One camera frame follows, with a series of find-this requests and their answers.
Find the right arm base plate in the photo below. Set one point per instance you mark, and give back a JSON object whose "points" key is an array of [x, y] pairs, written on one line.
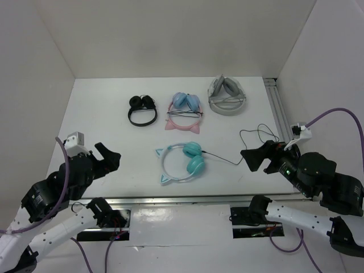
{"points": [[244, 225]]}

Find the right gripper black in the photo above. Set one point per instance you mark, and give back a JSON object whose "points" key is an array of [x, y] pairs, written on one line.
{"points": [[270, 149]]}

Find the aluminium rail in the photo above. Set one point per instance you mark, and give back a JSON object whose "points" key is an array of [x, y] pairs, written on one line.
{"points": [[280, 117], [193, 199]]}

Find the aluminium rail at front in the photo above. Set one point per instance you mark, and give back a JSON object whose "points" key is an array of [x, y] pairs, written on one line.
{"points": [[193, 199]]}

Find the grey over-ear headphones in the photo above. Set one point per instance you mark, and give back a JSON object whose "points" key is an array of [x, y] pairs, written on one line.
{"points": [[226, 96]]}

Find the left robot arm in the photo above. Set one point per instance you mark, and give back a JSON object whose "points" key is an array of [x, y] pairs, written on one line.
{"points": [[23, 243]]}

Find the teal cat-ear headphones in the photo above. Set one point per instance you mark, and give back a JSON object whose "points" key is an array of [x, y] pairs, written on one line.
{"points": [[194, 168]]}

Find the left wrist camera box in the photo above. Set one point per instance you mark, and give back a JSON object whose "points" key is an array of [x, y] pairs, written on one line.
{"points": [[74, 144]]}

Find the aluminium rail at right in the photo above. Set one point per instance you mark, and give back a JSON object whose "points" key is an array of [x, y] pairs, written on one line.
{"points": [[280, 117]]}

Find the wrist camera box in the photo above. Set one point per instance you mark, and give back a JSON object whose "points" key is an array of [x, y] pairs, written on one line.
{"points": [[74, 144], [301, 134]]}

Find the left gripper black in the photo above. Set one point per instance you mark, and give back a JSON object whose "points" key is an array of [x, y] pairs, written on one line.
{"points": [[111, 160]]}

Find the small black headphones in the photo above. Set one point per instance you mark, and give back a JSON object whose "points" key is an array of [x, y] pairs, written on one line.
{"points": [[142, 103]]}

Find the pink blue cat-ear headphones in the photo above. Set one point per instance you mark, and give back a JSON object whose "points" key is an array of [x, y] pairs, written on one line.
{"points": [[184, 105]]}

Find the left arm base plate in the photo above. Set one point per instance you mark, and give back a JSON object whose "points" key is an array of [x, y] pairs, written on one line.
{"points": [[117, 228]]}

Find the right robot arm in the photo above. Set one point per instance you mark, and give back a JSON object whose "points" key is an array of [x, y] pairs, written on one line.
{"points": [[313, 175]]}

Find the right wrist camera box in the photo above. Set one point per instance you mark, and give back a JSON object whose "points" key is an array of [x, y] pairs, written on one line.
{"points": [[301, 134]]}

